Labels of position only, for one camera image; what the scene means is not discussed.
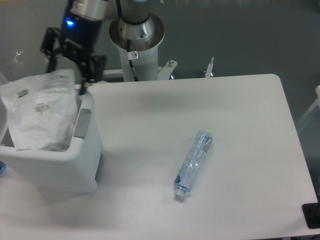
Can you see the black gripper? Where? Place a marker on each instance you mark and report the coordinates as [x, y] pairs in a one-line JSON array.
[[77, 37]]

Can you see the white plastic bag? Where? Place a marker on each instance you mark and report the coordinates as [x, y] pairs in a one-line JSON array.
[[41, 110]]

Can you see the clear crushed plastic bottle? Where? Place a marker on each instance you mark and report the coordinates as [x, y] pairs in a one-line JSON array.
[[191, 165]]

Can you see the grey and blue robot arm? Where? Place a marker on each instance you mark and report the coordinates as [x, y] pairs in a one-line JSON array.
[[132, 11]]

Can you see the white trash can lid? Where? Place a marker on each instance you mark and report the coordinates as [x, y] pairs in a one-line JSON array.
[[3, 113]]

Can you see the white trash can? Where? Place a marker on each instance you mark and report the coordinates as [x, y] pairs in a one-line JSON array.
[[72, 168]]

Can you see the black device at table corner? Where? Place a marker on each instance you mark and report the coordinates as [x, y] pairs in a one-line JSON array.
[[311, 212]]

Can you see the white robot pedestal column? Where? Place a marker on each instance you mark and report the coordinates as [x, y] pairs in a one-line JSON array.
[[138, 47]]

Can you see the white pedestal base frame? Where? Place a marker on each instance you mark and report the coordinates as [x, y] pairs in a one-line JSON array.
[[163, 72]]

